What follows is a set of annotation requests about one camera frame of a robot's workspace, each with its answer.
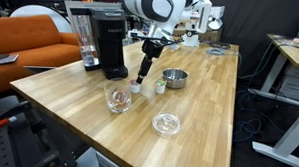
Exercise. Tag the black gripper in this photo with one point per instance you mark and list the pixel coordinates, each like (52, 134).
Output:
(153, 48)

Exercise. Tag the coffee pod with red lid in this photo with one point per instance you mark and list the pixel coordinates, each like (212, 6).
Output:
(135, 87)

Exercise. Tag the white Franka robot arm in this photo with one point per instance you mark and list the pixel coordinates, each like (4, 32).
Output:
(158, 7)

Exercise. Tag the small steel pot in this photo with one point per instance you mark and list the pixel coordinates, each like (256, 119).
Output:
(174, 80)

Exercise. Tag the coffee pod with green lid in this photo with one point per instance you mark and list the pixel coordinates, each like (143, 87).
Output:
(160, 88)

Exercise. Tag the clear glass jar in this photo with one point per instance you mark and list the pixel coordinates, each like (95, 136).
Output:
(109, 92)

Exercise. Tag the black Keurig coffee maker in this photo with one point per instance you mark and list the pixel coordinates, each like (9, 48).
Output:
(107, 42)

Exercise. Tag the clear water tank black lid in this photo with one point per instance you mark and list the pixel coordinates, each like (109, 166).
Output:
(87, 54)

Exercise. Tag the round glass lid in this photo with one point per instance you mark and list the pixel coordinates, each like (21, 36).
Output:
(167, 124)

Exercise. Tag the white flat cardboard box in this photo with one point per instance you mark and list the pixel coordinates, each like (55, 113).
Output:
(219, 24)
(219, 11)

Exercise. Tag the white round table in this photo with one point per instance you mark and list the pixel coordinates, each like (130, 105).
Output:
(42, 11)

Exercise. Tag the orange sofa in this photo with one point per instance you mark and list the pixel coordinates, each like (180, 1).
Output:
(24, 39)

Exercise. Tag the grey tablet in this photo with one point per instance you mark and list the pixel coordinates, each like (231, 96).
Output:
(5, 59)

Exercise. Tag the wooden desk with white legs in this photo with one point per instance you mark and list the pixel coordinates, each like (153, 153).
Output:
(287, 51)

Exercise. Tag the black metal cart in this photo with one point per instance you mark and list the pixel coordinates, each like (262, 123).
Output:
(20, 145)

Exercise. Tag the white box under desk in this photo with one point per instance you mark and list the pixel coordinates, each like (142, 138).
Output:
(296, 85)

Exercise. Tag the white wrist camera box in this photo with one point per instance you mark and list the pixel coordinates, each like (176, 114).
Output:
(136, 33)

